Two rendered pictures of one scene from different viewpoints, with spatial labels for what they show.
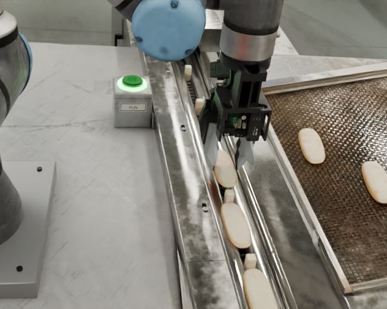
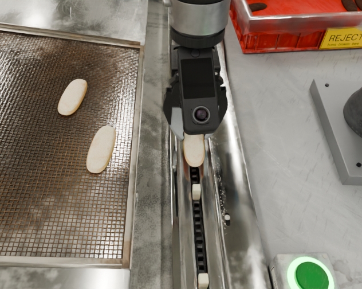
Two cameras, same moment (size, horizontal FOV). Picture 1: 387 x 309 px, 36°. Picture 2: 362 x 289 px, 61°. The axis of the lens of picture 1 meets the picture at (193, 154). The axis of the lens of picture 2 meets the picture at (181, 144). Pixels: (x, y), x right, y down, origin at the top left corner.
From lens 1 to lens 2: 1.12 m
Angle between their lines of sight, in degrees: 93
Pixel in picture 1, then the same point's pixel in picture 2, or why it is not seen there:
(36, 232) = (329, 106)
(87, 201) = (303, 155)
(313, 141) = (99, 144)
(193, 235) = not seen: hidden behind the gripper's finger
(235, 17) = not seen: outside the picture
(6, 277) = (331, 82)
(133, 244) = (260, 118)
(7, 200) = (359, 94)
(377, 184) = (78, 88)
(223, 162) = (193, 143)
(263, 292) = not seen: hidden behind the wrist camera
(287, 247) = (152, 114)
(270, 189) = (144, 167)
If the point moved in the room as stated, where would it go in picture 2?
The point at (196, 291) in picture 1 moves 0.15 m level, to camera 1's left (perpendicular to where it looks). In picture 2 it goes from (223, 65) to (289, 73)
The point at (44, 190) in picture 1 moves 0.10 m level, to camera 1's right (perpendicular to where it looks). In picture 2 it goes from (342, 141) to (287, 133)
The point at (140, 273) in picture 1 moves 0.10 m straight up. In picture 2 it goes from (252, 100) to (262, 63)
